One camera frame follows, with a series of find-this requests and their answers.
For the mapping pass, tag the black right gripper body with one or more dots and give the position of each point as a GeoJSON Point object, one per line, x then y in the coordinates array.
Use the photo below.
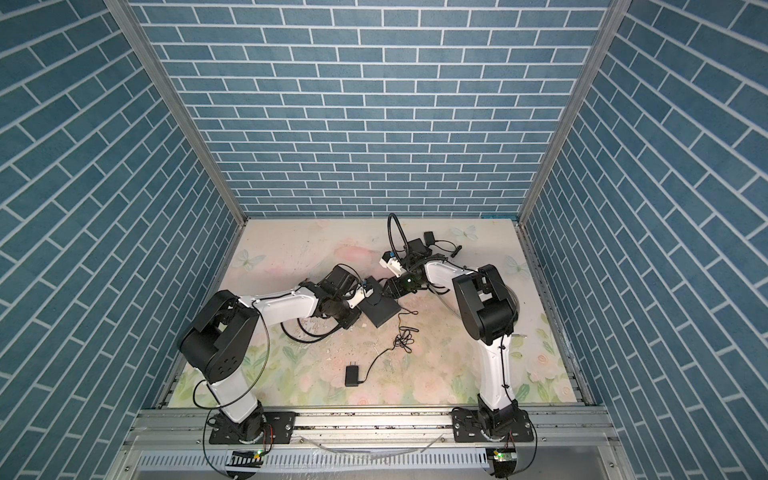
{"type": "Point", "coordinates": [402, 287]}

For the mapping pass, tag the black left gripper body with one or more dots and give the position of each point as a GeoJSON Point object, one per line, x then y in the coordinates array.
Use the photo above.
{"type": "Point", "coordinates": [346, 314]}

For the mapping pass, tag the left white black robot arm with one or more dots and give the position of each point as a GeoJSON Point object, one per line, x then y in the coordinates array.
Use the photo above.
{"type": "Point", "coordinates": [219, 336]}

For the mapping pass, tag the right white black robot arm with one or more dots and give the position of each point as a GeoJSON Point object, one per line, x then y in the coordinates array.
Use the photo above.
{"type": "Point", "coordinates": [489, 311]}

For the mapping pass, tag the black loose power adapter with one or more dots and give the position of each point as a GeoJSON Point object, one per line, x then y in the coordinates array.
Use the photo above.
{"type": "Point", "coordinates": [352, 376]}

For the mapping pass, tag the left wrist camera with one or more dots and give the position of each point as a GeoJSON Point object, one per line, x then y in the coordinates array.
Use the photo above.
{"type": "Point", "coordinates": [344, 285]}

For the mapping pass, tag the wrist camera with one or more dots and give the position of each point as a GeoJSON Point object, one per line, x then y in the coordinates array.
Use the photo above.
{"type": "Point", "coordinates": [344, 285]}
{"type": "Point", "coordinates": [415, 251]}

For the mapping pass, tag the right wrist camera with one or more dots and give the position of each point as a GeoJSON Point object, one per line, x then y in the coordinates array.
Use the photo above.
{"type": "Point", "coordinates": [415, 251]}

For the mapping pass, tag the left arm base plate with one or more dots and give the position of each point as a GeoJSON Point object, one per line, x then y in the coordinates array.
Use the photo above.
{"type": "Point", "coordinates": [260, 427]}

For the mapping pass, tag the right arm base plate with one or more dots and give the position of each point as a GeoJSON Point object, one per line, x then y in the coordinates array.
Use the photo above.
{"type": "Point", "coordinates": [492, 427]}

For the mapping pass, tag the aluminium front rail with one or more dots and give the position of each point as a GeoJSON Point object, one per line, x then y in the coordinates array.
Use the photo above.
{"type": "Point", "coordinates": [548, 425]}

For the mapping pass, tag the white slotted cable duct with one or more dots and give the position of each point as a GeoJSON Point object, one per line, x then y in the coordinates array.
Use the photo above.
{"type": "Point", "coordinates": [304, 461]}

